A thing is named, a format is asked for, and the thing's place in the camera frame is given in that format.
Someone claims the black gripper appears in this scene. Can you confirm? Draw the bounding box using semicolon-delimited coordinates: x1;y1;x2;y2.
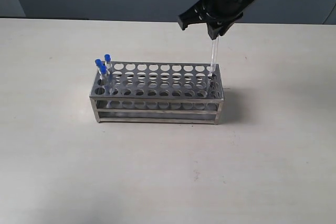
177;0;255;40

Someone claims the blue capped test tube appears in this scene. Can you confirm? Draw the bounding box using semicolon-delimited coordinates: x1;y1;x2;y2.
208;36;220;85
99;65;110;94
94;59;103;80
104;54;113;94

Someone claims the stainless steel test tube rack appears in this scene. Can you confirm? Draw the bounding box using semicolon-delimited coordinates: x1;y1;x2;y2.
89;61;225;124

